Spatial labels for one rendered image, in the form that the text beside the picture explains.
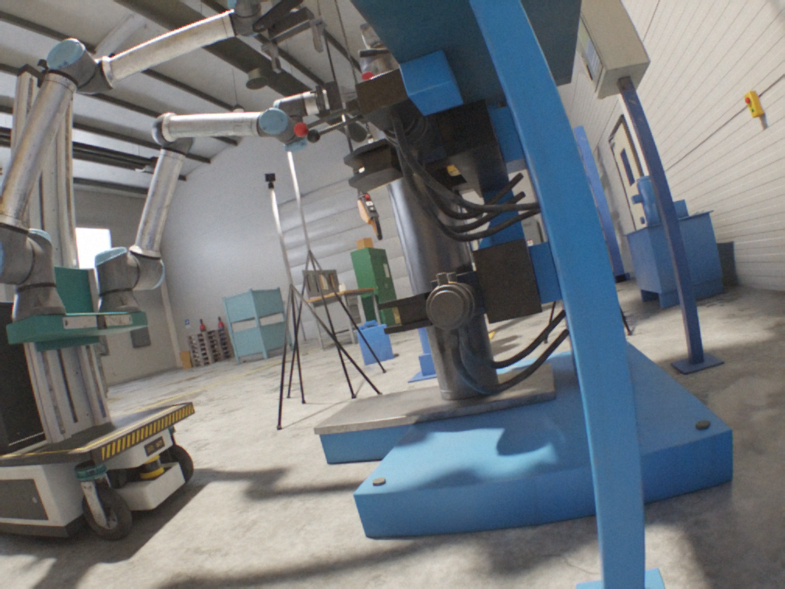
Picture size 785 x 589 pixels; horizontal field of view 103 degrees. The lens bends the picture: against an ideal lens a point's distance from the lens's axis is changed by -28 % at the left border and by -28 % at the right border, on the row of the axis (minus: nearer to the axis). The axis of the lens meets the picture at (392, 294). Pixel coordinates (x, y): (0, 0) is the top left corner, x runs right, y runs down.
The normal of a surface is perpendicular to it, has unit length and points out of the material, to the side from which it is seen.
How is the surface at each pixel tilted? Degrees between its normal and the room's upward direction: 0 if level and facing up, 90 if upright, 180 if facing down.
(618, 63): 90
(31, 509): 90
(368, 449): 90
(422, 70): 90
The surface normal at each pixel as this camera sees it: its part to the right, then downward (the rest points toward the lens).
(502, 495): -0.32, 0.06
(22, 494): 0.00, -0.02
